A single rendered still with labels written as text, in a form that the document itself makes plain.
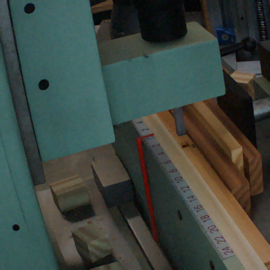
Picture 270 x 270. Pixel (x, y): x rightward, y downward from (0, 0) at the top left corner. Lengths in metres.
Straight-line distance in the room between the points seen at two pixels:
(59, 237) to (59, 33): 0.37
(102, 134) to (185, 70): 0.11
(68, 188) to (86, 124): 0.29
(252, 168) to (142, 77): 0.15
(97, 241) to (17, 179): 0.24
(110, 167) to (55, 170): 1.74
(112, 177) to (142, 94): 0.23
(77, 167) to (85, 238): 1.83
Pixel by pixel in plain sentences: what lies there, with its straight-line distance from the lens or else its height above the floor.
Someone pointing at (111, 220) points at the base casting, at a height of 0.80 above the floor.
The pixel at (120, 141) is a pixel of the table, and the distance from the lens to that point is 1.02.
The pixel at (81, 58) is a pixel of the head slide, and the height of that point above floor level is 1.10.
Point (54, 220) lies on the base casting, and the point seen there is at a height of 0.80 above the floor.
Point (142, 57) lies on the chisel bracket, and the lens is 0.79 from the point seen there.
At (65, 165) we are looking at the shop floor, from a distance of 2.79.
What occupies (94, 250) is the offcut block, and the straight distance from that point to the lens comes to 0.94.
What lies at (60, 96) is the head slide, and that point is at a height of 1.07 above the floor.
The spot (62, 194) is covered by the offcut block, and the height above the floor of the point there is 0.83.
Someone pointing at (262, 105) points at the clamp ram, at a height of 0.96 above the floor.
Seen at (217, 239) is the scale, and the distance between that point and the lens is 0.69.
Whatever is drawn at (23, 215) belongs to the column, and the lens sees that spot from 0.75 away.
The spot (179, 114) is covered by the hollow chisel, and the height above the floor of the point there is 0.98.
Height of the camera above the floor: 1.38
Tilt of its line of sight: 29 degrees down
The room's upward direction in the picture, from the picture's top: 10 degrees counter-clockwise
